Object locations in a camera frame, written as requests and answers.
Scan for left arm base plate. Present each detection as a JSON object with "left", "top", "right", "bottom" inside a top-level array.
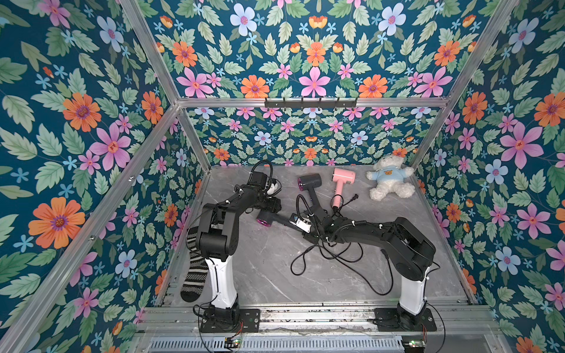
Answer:
[{"left": 200, "top": 307, "right": 261, "bottom": 333}]

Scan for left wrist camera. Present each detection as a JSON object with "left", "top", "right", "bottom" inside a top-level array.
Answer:
[{"left": 266, "top": 179, "right": 282, "bottom": 197}]

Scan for dark grey hair dryer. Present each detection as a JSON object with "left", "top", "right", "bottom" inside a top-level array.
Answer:
[
  {"left": 297, "top": 174, "right": 328, "bottom": 222},
  {"left": 256, "top": 210, "right": 306, "bottom": 234}
]

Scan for black white striped sock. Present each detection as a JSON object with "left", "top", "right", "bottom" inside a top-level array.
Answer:
[{"left": 180, "top": 227, "right": 209, "bottom": 303}]

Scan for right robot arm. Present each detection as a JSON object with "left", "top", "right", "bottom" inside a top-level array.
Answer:
[{"left": 282, "top": 213, "right": 436, "bottom": 317}]

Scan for black hook rail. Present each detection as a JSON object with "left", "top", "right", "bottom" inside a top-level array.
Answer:
[{"left": 263, "top": 98, "right": 358, "bottom": 110}]

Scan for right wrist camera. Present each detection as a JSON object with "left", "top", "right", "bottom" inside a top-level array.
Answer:
[{"left": 294, "top": 216, "right": 312, "bottom": 234}]

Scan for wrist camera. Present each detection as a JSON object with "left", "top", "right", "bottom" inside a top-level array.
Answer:
[
  {"left": 294, "top": 216, "right": 312, "bottom": 234},
  {"left": 266, "top": 179, "right": 282, "bottom": 197}
]

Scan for white slotted vent strip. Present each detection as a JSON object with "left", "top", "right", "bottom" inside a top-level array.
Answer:
[{"left": 148, "top": 335, "right": 405, "bottom": 352}]

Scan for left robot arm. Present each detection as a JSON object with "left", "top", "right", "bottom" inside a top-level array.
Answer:
[{"left": 196, "top": 171, "right": 282, "bottom": 310}]

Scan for small green circuit board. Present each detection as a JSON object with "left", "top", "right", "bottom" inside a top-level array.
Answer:
[{"left": 224, "top": 338, "right": 242, "bottom": 350}]

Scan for white teddy bear blue shirt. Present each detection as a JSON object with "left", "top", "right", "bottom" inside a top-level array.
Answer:
[{"left": 366, "top": 154, "right": 416, "bottom": 202}]

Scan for pink hair dryer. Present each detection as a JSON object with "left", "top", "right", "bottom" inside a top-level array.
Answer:
[{"left": 332, "top": 169, "right": 356, "bottom": 210}]

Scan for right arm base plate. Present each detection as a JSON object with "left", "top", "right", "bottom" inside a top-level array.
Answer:
[{"left": 373, "top": 307, "right": 437, "bottom": 332}]

